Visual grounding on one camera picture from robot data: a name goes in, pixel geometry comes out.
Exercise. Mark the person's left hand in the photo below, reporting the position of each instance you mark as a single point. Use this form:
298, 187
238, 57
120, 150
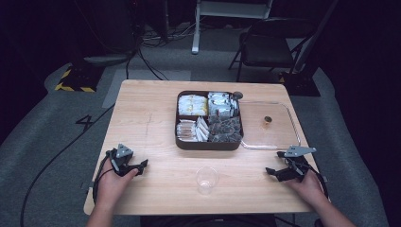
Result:
112, 186

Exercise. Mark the clear lid with brown knob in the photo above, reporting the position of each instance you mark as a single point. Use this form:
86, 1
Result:
268, 126

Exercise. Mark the stack of clear wrapped sticks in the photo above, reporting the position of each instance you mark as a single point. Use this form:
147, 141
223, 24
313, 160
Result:
186, 130

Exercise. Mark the clear plastic cup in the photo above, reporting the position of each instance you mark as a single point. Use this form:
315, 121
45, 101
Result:
206, 179

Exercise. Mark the black stand with slanted pole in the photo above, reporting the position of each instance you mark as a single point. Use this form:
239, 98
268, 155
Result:
302, 82

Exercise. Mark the pile of dark brown packets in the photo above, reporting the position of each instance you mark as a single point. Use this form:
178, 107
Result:
225, 129

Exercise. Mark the stack of yellow white packets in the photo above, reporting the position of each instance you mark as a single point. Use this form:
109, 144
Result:
192, 105

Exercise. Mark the black folding chair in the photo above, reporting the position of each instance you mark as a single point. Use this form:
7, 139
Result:
268, 50

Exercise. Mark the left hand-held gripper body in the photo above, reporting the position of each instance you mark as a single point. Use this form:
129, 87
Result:
121, 159

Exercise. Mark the stack of silver blue packets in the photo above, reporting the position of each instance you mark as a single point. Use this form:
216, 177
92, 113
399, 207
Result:
220, 104

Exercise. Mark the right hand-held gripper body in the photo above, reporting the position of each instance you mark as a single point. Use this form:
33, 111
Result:
294, 164

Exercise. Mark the brown compartment box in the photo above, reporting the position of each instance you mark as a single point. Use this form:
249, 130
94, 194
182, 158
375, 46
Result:
206, 145

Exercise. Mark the person's right hand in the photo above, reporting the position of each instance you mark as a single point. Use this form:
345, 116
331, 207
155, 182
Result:
310, 189

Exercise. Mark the small dark round cap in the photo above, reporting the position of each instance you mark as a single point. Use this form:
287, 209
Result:
237, 94

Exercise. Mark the black yellow striped stand base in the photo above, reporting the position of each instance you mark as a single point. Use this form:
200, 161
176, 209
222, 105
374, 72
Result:
78, 78

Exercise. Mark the white table frame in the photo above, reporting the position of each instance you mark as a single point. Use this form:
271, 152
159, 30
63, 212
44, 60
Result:
197, 28

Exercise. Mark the row of white packets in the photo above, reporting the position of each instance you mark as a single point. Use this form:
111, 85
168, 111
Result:
202, 129

